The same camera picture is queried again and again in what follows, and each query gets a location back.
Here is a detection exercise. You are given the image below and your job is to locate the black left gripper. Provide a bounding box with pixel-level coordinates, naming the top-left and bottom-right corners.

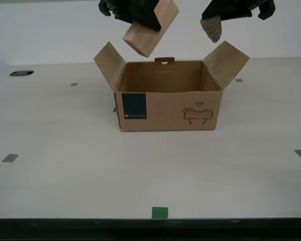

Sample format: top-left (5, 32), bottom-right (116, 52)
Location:
top-left (98, 0), bottom-right (164, 32)

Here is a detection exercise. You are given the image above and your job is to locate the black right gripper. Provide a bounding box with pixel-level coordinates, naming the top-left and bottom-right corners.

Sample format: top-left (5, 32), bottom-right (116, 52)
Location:
top-left (202, 0), bottom-right (276, 21)

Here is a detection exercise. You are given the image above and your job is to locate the speckled granite rock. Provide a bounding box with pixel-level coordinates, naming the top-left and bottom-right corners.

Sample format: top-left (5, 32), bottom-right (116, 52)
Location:
top-left (200, 15), bottom-right (223, 44)

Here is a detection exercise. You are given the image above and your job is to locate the light wooden block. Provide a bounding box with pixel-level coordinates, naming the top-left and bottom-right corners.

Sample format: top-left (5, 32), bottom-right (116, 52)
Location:
top-left (122, 0), bottom-right (180, 58)

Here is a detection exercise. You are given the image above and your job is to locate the open brown cardboard box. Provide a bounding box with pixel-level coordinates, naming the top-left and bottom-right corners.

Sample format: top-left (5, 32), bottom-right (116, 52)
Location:
top-left (93, 41), bottom-right (250, 133)

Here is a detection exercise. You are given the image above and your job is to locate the large green tape square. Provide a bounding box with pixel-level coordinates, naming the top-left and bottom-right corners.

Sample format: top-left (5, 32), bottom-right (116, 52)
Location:
top-left (152, 207), bottom-right (169, 219)

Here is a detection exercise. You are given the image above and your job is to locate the black oval cable grommet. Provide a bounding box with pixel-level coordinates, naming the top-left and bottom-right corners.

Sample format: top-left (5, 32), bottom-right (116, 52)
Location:
top-left (9, 70), bottom-right (35, 77)

